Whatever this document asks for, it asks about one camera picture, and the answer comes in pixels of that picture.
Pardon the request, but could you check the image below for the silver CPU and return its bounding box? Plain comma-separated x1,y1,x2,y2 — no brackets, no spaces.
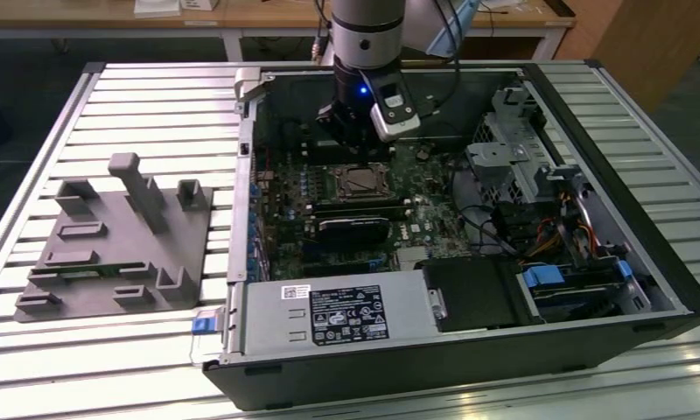
346,169,380,193

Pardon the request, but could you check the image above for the metal socket cover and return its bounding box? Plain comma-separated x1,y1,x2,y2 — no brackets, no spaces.
332,164,396,201

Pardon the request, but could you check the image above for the black RAM slot bank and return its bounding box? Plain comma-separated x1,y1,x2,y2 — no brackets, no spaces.
309,197,404,220
300,136,397,165

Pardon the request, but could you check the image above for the CPU socket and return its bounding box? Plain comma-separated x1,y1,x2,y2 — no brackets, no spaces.
329,162,399,203

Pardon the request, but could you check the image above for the grey metal drive cage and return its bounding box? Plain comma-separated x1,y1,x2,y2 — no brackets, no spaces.
463,85,553,207

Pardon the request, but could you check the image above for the green motherboard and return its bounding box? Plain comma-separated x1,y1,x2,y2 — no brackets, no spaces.
249,130,473,281

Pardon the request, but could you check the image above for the black graphics card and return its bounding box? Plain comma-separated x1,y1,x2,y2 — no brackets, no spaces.
313,215,391,249

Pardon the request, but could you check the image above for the white cardboard box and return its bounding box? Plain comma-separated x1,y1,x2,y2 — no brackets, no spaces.
132,0,182,18

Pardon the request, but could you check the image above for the silver chipset heatsink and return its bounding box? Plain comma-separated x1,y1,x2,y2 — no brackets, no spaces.
396,247,431,268

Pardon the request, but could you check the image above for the wooden desk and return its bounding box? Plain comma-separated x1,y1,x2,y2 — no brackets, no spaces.
0,0,579,62

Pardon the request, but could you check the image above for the wooden cabinet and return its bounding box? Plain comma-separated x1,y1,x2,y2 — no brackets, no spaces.
592,0,700,113

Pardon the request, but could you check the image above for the grey parts rack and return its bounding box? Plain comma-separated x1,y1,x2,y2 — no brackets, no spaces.
12,152,217,325

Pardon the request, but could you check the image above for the grey power supply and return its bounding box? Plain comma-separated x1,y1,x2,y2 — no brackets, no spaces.
226,269,444,355

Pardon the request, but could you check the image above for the blue disk carrier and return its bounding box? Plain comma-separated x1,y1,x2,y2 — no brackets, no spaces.
521,266,629,307

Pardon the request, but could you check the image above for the green RAM stick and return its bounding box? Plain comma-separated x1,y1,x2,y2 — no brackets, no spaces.
33,263,146,279

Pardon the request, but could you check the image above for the blue case release latch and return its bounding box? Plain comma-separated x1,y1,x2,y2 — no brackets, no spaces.
190,308,222,336

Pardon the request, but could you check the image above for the black PC case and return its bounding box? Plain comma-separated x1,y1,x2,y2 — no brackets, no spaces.
201,59,700,412

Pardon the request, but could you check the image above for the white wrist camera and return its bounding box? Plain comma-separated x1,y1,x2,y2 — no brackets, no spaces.
368,73,423,142

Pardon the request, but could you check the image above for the coloured wire bundle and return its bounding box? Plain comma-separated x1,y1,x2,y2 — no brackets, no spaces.
521,218,596,263

